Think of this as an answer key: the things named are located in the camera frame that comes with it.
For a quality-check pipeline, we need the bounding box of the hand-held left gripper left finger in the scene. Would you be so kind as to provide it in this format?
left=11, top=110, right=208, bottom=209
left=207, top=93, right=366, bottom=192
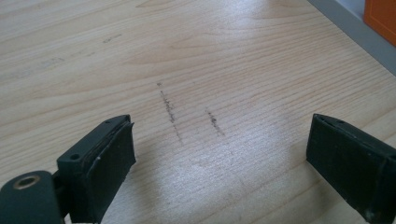
left=56, top=114, right=137, bottom=224

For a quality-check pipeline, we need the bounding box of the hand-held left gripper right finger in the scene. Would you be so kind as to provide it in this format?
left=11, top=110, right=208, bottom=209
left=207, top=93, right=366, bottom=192
left=305, top=113, right=396, bottom=224

